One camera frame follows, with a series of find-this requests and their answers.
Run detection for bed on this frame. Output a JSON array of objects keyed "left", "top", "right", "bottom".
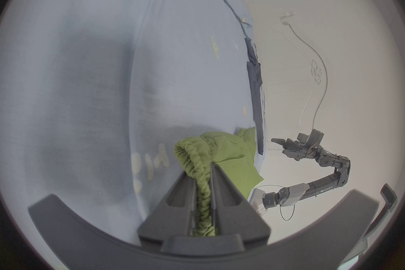
[{"left": 0, "top": 0, "right": 400, "bottom": 245}]

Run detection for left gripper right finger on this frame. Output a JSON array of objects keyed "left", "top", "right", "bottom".
[{"left": 210, "top": 163, "right": 272, "bottom": 244}]

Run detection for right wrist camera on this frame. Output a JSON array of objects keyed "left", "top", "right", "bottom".
[{"left": 296, "top": 128, "right": 325, "bottom": 148}]

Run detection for dark grey garment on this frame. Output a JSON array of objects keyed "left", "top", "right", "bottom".
[{"left": 244, "top": 37, "right": 266, "bottom": 155}]

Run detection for black cable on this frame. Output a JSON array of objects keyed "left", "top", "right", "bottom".
[{"left": 279, "top": 196, "right": 297, "bottom": 222}]

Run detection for green shorts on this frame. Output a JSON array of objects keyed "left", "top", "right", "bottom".
[{"left": 174, "top": 127, "right": 265, "bottom": 238}]

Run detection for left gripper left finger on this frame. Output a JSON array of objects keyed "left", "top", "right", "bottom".
[{"left": 137, "top": 171, "right": 195, "bottom": 243}]

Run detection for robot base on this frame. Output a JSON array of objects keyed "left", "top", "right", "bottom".
[{"left": 251, "top": 187, "right": 267, "bottom": 216}]

